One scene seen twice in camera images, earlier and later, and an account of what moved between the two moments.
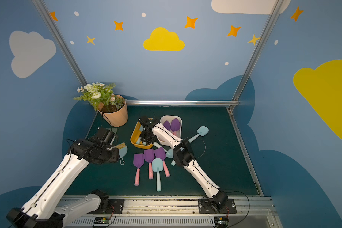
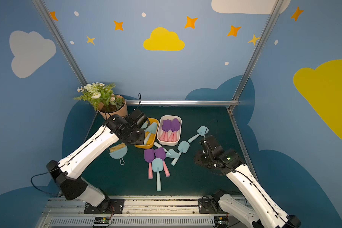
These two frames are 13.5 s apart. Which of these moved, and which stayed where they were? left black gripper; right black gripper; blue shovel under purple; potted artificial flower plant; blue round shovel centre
Moved: left black gripper; right black gripper
Stayed: blue round shovel centre; potted artificial flower plant; blue shovel under purple
